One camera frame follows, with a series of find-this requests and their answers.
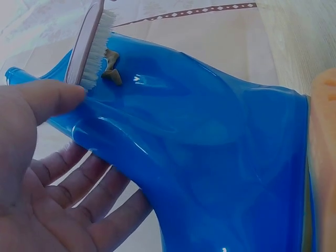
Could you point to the person's left hand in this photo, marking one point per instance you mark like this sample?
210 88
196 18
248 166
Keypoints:
23 199

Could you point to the blue plastic dustpan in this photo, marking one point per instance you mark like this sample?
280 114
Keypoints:
199 141

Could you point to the brown debris piece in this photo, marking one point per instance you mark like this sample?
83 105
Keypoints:
112 58
114 77

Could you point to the pink brush with white bristles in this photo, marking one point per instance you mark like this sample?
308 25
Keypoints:
86 44

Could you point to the orange plastic object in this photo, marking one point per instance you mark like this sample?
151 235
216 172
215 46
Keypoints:
324 147

